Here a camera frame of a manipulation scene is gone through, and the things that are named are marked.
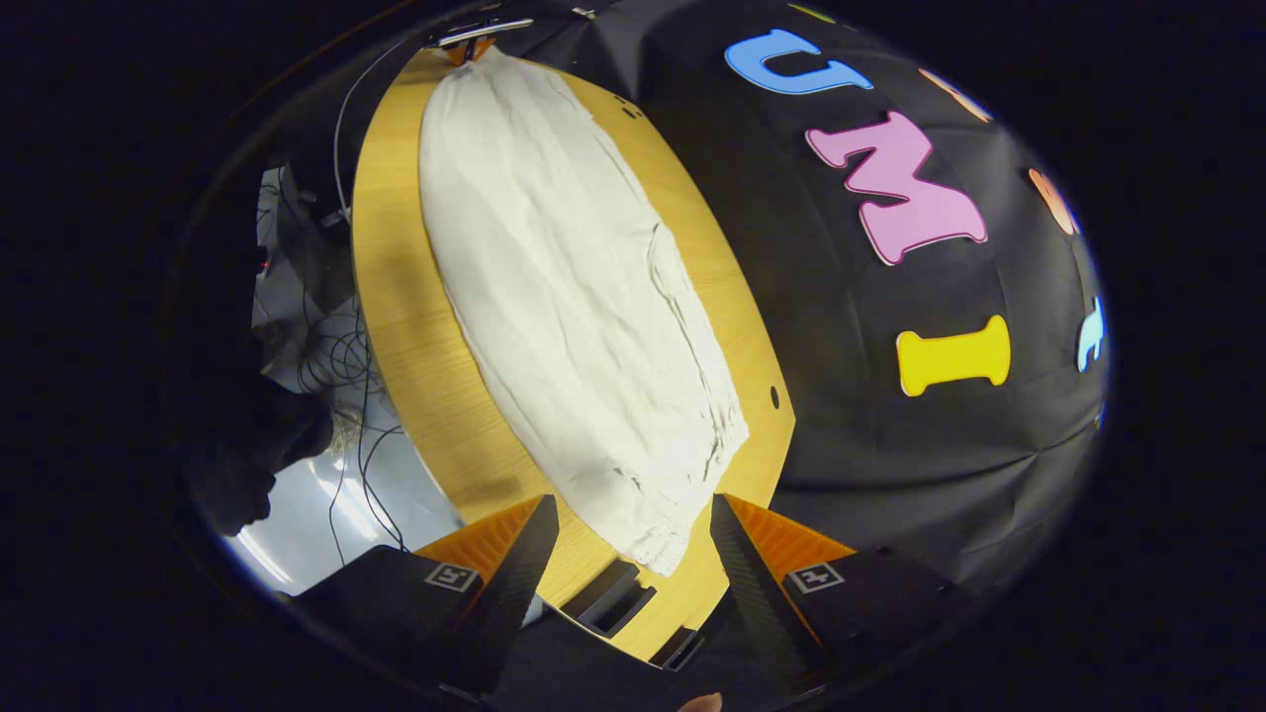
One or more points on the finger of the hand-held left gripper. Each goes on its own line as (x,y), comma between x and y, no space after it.
(471,49)

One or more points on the dark bulky object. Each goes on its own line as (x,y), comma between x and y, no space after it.
(257,435)

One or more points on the white jeans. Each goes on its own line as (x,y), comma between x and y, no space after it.
(574,326)

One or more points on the black backdrop cloth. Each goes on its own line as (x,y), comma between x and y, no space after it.
(890,475)

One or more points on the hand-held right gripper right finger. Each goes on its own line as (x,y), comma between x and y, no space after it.
(757,603)

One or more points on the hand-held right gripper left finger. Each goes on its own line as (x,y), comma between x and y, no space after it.
(514,593)

